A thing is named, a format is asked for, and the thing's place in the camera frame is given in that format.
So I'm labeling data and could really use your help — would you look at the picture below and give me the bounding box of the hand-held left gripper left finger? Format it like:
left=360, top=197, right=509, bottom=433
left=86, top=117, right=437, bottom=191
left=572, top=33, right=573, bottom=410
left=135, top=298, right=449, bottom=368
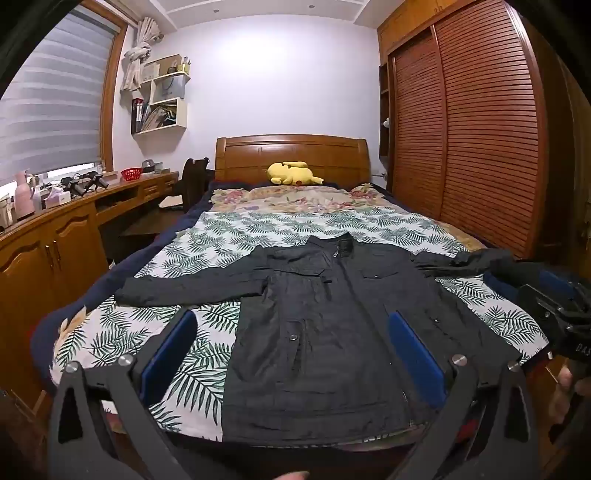
left=48, top=310, right=198, bottom=480

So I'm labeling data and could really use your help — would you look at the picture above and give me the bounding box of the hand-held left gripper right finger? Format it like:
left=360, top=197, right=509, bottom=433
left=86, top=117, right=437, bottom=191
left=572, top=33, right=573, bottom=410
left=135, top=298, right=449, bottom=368
left=388, top=313, right=539, bottom=480

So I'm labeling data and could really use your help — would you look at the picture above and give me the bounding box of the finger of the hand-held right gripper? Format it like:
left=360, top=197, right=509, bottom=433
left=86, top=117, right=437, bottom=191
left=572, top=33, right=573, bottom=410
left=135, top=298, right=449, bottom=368
left=538, top=268, right=583, bottom=303

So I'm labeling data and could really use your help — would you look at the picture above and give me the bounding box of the black jacket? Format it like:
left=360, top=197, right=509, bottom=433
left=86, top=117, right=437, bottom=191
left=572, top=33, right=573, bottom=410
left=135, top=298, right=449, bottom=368
left=115, top=233, right=522, bottom=446

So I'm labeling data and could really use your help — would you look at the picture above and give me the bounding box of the person's right hand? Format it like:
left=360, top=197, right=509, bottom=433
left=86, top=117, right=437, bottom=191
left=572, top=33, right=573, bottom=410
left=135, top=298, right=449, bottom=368
left=551, top=364, right=577, bottom=426

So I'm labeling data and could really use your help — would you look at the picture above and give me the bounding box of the dark folded cloth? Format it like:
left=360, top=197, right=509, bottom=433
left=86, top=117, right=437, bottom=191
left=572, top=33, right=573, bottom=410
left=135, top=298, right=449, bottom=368
left=498, top=258, right=543, bottom=289

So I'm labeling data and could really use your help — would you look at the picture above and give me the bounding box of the leaf print bed sheet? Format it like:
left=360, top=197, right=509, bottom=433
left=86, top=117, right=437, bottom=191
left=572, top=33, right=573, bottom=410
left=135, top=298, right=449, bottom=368
left=51, top=205, right=550, bottom=439

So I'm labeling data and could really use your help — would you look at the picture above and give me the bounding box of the navy folded cloth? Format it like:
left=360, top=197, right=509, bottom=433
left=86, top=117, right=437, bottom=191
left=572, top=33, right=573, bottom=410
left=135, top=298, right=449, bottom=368
left=484, top=272, right=520, bottom=298

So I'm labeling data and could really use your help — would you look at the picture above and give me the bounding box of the wooden door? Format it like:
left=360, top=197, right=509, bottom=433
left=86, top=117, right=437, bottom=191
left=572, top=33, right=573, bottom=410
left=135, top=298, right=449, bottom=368
left=522, top=18, right=591, bottom=278

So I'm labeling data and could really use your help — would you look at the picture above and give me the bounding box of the wooden desk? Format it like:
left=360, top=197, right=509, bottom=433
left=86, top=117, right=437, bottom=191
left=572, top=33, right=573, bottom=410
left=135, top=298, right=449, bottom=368
left=0, top=171, right=181, bottom=416

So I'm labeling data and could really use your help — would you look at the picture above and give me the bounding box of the wooden louvred wardrobe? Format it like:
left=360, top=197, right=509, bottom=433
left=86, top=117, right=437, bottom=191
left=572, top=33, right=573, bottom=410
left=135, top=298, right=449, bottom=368
left=376, top=0, right=550, bottom=259

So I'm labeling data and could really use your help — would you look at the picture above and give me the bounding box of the dark wooden chair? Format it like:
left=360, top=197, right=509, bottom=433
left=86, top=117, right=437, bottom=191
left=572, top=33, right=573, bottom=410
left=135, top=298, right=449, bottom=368
left=159, top=158, right=215, bottom=215

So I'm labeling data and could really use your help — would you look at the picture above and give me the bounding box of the tissue box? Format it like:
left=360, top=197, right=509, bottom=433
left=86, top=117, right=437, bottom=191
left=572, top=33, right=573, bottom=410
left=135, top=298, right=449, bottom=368
left=44, top=187, right=72, bottom=208

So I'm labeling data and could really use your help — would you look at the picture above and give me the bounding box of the floral pillow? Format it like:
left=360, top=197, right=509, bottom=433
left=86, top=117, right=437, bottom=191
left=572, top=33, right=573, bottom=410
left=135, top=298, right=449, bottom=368
left=210, top=182, right=402, bottom=215

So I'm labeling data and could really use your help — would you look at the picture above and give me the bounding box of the pink bottle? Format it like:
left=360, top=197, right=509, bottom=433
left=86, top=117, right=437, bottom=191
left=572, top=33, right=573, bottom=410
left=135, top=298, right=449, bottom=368
left=14, top=170, right=37, bottom=220

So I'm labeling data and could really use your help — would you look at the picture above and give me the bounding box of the yellow plush toy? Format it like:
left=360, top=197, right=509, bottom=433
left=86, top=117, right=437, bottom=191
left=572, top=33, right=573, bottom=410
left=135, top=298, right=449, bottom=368
left=266, top=161, right=325, bottom=186

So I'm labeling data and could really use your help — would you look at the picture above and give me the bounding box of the wooden bed headboard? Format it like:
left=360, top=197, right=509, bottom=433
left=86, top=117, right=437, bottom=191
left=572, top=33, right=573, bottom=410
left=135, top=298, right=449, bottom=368
left=215, top=134, right=371, bottom=188

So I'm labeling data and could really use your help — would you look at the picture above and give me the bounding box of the grey window blind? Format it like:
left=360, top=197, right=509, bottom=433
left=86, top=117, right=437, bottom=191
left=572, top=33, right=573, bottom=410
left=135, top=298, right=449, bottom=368
left=0, top=11, right=116, bottom=185

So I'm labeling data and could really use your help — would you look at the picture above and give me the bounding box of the tied beige curtain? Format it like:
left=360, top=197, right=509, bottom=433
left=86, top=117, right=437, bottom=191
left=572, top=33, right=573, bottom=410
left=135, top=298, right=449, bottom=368
left=120, top=17, right=162, bottom=93

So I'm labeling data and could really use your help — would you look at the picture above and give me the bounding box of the white wall shelf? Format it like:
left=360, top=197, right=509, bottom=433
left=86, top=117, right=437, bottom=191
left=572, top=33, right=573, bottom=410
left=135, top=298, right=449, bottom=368
left=130, top=54, right=191, bottom=136

